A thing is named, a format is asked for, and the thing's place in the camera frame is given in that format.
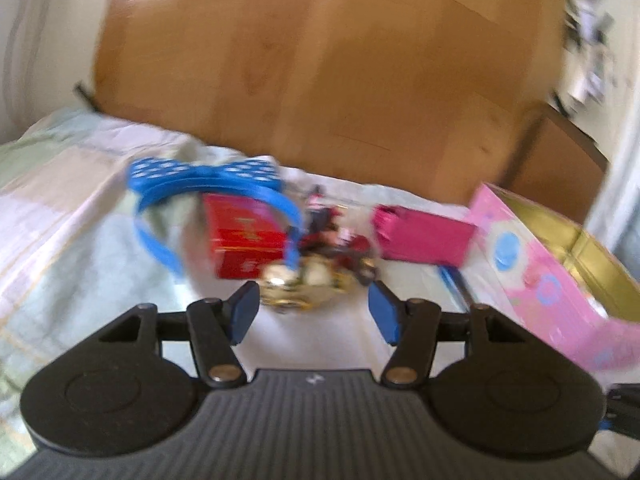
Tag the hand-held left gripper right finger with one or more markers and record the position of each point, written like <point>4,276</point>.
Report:
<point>384,312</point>

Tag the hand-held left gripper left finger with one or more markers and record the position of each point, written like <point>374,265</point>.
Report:
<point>244,312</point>

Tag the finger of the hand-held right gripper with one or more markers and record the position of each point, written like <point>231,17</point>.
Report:
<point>625,407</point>

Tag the gold toy car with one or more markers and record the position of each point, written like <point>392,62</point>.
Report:
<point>300,282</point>

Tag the blue pen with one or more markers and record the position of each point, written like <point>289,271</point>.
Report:
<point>452,282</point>

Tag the red cardboard box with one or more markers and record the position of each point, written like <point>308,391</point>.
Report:
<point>235,230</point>

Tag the magenta box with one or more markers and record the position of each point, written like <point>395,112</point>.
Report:
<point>425,235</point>

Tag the red black toy figure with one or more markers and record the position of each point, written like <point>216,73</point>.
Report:
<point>332,230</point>

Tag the blue polka dot bow headband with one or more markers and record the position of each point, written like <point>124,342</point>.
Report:
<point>200,176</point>

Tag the pink tin box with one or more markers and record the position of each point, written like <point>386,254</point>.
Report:
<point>540,270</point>

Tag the pale checked bed sheet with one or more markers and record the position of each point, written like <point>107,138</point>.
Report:
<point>75,210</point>

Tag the wooden nightstand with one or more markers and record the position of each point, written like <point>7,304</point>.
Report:
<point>555,160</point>

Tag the wooden headboard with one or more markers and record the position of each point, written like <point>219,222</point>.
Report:
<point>325,60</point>

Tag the blurred white clutter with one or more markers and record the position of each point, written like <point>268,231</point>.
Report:
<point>585,25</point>

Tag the white curtain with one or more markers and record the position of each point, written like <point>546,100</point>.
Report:
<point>22,35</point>

